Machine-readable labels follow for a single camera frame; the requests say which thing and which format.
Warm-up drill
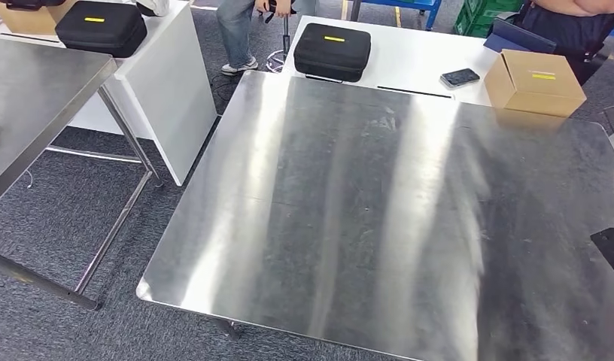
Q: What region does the black plastic bracket part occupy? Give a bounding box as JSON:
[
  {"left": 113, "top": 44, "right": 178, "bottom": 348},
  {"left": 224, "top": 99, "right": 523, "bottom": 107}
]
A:
[{"left": 590, "top": 225, "right": 614, "bottom": 285}]

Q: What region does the stainless steel workbench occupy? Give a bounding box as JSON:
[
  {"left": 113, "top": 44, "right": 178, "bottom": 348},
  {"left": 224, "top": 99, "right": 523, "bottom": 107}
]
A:
[{"left": 136, "top": 69, "right": 614, "bottom": 361}]

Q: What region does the black zip case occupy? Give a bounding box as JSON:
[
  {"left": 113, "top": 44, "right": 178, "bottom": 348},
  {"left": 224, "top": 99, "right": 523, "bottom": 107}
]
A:
[
  {"left": 293, "top": 22, "right": 372, "bottom": 83},
  {"left": 55, "top": 0, "right": 148, "bottom": 58},
  {"left": 0, "top": 0, "right": 66, "bottom": 12}
]

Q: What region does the white desk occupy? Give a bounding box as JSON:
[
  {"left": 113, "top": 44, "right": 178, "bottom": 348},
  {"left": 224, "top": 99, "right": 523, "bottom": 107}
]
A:
[
  {"left": 281, "top": 14, "right": 505, "bottom": 107},
  {"left": 0, "top": 0, "right": 218, "bottom": 188}
]

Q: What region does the standing person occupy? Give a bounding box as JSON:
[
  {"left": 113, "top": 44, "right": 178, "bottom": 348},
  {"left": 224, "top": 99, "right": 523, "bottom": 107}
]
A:
[{"left": 216, "top": 0, "right": 321, "bottom": 77}]

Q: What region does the black smartphone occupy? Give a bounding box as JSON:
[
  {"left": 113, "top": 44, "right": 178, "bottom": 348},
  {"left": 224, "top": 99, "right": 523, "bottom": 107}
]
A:
[{"left": 439, "top": 68, "right": 482, "bottom": 89}]

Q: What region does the blue metal cart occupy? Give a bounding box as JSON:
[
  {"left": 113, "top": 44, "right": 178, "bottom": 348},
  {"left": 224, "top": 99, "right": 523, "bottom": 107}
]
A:
[{"left": 349, "top": 0, "right": 442, "bottom": 32}]

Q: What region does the white headset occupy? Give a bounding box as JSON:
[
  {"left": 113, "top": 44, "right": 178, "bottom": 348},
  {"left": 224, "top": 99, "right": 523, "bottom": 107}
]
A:
[{"left": 135, "top": 0, "right": 171, "bottom": 17}]

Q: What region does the green plastic crate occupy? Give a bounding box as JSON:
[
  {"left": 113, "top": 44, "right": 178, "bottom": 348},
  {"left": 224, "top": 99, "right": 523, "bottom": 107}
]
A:
[{"left": 454, "top": 0, "right": 526, "bottom": 40}]

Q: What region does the cardboard box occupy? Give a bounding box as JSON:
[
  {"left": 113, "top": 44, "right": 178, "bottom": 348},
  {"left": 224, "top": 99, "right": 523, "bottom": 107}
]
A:
[
  {"left": 484, "top": 48, "right": 587, "bottom": 118},
  {"left": 0, "top": 0, "right": 79, "bottom": 36}
]

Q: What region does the dark blue laptop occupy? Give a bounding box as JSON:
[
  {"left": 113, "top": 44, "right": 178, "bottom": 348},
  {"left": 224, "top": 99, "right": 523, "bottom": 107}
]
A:
[{"left": 484, "top": 17, "right": 558, "bottom": 55}]

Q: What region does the stainless steel table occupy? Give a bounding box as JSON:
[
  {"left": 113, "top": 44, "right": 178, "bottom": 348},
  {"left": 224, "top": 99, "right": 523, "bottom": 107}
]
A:
[{"left": 0, "top": 37, "right": 164, "bottom": 311}]

